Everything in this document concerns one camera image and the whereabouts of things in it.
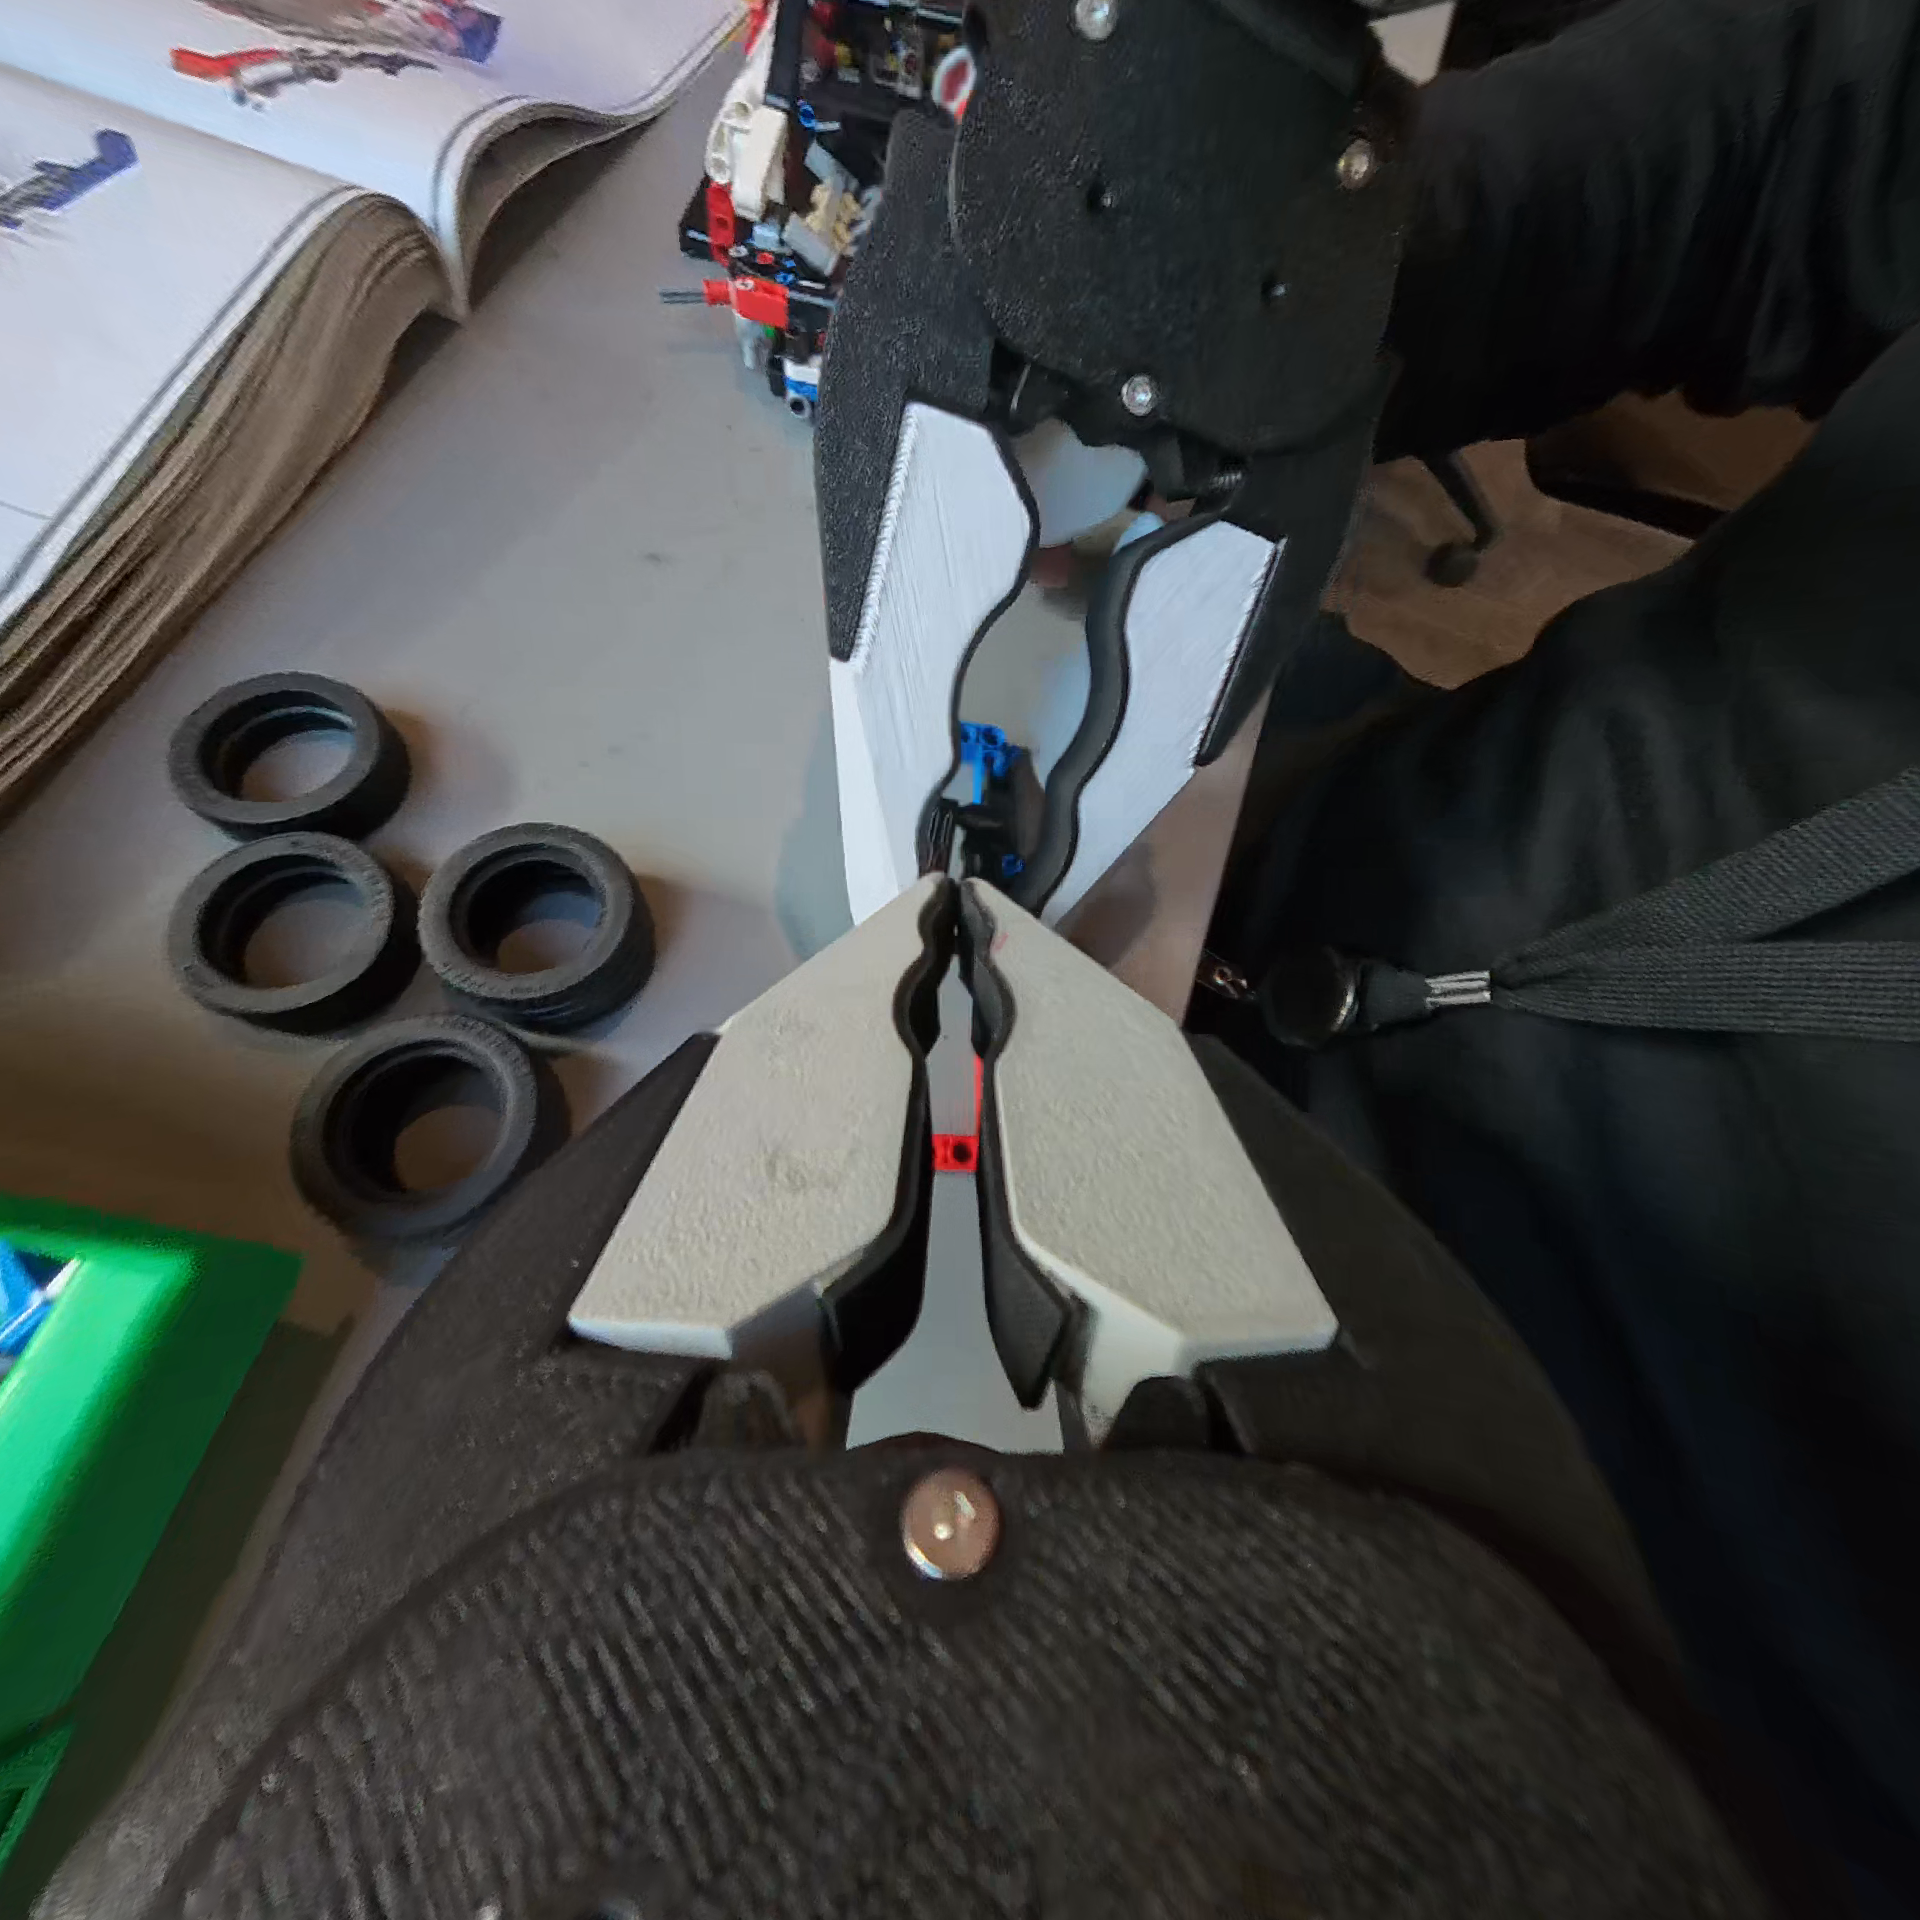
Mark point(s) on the open instruction booklet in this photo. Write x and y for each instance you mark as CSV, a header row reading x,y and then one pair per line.
x,y
224,224

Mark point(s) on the black office chair base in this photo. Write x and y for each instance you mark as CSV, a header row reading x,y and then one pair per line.
x,y
1452,562

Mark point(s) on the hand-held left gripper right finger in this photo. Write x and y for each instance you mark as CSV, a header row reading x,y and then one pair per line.
x,y
1154,1185

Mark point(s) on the blue L-shaped brick beam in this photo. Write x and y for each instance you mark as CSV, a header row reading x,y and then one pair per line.
x,y
983,746

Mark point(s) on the black rubber tyre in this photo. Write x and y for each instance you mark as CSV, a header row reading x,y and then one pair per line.
x,y
202,939
450,939
195,765
331,1132

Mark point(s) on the brick-built model vehicle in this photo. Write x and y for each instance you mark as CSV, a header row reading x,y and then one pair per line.
x,y
764,224

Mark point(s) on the black brick beam assembly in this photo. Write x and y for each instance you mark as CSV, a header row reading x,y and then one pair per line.
x,y
975,824

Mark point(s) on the person's right forearm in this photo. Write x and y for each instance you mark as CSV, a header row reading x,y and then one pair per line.
x,y
1621,224

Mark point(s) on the red L-shaped brick beam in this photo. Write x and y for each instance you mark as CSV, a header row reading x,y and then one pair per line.
x,y
955,1148

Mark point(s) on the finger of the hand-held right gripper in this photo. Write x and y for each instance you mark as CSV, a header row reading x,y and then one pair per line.
x,y
1170,661
915,600

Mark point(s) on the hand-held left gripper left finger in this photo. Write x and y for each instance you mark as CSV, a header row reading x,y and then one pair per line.
x,y
780,1154

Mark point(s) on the black badge reel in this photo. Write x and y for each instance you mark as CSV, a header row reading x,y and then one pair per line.
x,y
1312,992

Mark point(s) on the green parts tray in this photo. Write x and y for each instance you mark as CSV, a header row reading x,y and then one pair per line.
x,y
90,1425

